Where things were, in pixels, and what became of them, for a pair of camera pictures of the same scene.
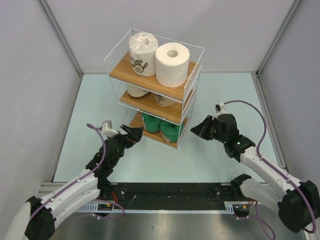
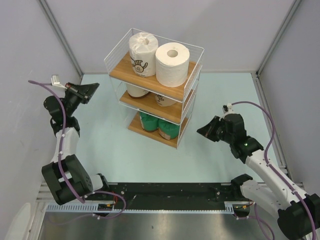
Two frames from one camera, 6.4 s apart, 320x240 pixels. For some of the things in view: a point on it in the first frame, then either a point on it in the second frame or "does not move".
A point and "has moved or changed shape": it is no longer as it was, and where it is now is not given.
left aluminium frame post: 61,35 does not move
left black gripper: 134,137 to 87,90
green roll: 151,124 has moved or changed shape
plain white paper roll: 171,60 does not move
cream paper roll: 135,91 does not move
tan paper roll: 164,101 does not move
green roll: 169,132 has moved or changed shape
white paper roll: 143,47 does not move
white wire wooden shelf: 158,79 does not move
